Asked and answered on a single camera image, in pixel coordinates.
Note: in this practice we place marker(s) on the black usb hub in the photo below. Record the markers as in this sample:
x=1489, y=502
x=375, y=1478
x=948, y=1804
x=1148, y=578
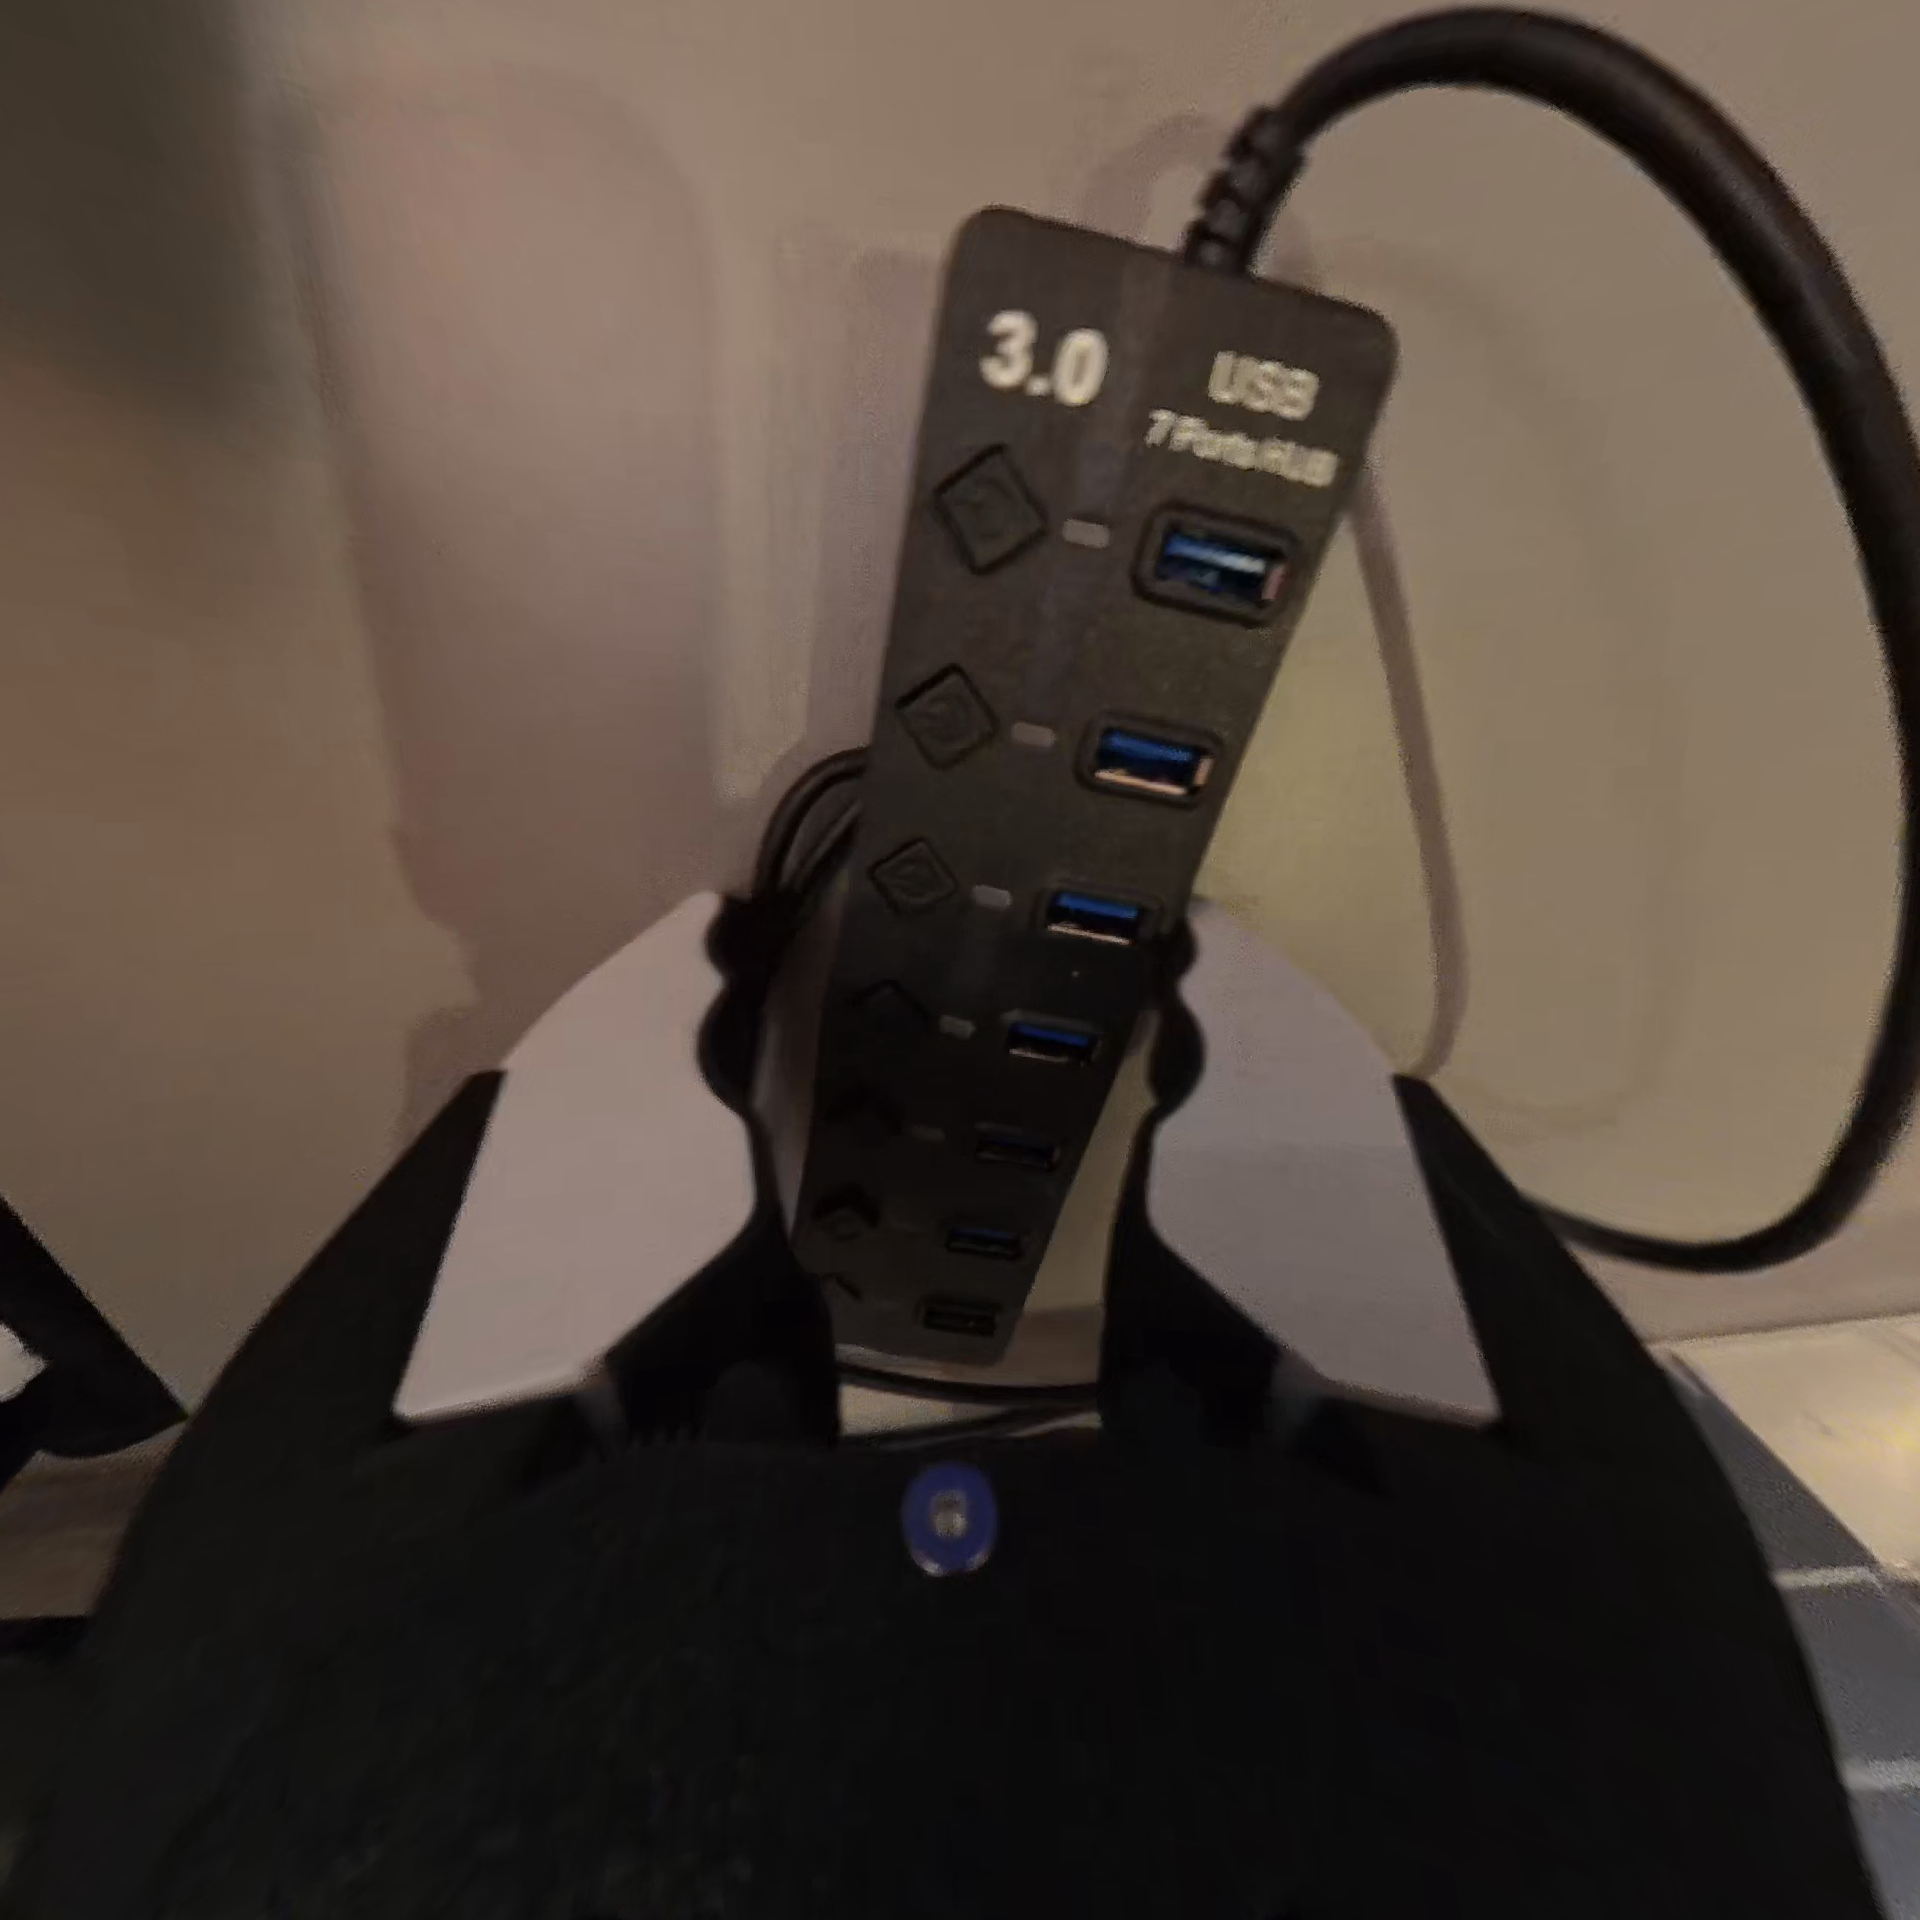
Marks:
x=1051, y=675

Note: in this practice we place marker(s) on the grey desk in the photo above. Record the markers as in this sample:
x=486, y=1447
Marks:
x=452, y=451

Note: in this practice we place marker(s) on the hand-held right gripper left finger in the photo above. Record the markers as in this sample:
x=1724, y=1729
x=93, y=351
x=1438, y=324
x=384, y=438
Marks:
x=569, y=1201

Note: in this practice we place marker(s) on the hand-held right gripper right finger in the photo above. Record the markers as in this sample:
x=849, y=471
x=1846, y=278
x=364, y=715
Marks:
x=1320, y=1201

